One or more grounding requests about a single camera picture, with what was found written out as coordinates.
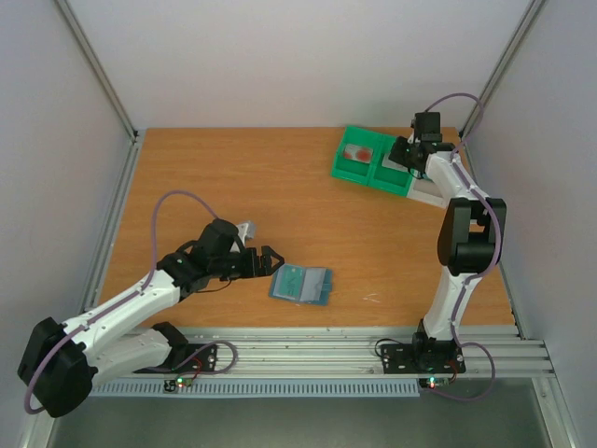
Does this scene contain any green plastic bin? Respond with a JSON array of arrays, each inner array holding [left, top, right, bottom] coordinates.
[[331, 126, 382, 186], [368, 133, 413, 197]]

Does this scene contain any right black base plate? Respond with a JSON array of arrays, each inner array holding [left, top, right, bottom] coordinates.
[[374, 341, 466, 375]]

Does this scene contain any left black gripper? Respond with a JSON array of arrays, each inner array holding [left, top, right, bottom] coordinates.
[[211, 246, 285, 279]]

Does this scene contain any aluminium front rail frame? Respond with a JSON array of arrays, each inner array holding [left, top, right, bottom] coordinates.
[[44, 302, 556, 378]]

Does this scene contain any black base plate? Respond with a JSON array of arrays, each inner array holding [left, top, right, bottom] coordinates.
[[146, 343, 217, 373], [374, 341, 466, 375]]

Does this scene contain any aluminium corner post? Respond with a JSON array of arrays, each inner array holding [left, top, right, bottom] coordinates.
[[54, 0, 139, 143], [457, 0, 549, 144]]

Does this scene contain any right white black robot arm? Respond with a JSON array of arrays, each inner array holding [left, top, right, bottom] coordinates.
[[380, 110, 507, 376]]

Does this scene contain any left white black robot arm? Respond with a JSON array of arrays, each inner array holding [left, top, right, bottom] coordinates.
[[17, 218, 285, 418]]

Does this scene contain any left aluminium corner post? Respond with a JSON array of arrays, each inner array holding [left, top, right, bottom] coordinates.
[[54, 0, 139, 143]]

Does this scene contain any right aluminium corner post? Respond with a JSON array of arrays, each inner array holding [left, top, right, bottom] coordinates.
[[457, 0, 549, 144]]

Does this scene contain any left green plastic bin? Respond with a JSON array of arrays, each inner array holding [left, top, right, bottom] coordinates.
[[331, 126, 382, 186]]

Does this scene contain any purple cable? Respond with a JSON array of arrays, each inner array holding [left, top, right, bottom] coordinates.
[[23, 189, 240, 415], [423, 92, 507, 402]]

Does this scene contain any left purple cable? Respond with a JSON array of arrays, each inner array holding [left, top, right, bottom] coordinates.
[[23, 189, 240, 415]]

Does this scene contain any blue card holder wallet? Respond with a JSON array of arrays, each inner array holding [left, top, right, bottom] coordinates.
[[269, 265, 333, 306]]

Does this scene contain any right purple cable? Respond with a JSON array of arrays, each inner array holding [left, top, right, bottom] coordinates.
[[423, 92, 507, 402]]

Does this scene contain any left small circuit board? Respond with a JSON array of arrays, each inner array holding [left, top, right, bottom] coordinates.
[[163, 378, 193, 393]]

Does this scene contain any red patterned card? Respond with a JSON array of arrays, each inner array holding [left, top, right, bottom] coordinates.
[[342, 144, 373, 164]]

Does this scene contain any middle green plastic bin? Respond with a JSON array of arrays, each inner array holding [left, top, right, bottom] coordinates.
[[368, 133, 413, 197]]

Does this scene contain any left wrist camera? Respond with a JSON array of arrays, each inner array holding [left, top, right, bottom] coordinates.
[[237, 220, 257, 245]]

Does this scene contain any grey slotted cable duct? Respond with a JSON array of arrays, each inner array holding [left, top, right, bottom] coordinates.
[[90, 378, 420, 399]]

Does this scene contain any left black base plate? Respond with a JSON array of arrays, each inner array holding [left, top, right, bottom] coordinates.
[[146, 343, 217, 373]]

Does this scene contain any white plastic bin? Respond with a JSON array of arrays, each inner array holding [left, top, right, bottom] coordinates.
[[407, 178, 448, 209]]

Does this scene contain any right small circuit board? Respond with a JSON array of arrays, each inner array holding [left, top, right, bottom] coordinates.
[[419, 376, 457, 389]]

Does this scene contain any small circuit board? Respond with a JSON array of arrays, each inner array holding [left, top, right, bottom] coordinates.
[[419, 376, 457, 389], [163, 378, 193, 393]]

